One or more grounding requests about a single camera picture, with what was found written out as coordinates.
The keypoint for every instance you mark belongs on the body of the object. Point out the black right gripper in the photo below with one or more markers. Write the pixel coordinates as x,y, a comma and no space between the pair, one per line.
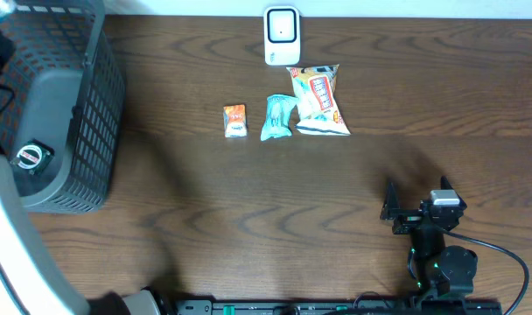
409,219

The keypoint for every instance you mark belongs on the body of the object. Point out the dark green balm box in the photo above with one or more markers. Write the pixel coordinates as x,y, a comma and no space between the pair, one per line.
33,157

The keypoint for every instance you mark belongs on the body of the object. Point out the yellow snack chip bag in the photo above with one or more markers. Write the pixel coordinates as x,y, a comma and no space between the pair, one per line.
318,111

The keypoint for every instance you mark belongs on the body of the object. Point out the light green pouch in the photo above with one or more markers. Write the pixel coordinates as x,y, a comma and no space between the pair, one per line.
279,108

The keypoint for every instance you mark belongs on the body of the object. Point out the orange tissue packet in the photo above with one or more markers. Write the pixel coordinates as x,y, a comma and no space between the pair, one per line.
235,122

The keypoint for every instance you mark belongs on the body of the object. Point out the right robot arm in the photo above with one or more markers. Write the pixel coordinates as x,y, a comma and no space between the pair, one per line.
442,272

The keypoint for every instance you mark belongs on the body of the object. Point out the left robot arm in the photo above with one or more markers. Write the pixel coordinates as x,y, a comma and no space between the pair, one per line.
30,280

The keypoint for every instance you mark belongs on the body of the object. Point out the grey plastic shopping basket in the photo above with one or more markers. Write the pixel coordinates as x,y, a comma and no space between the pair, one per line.
62,87

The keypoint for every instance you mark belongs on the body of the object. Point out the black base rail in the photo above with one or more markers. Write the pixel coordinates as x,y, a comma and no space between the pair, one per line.
364,306

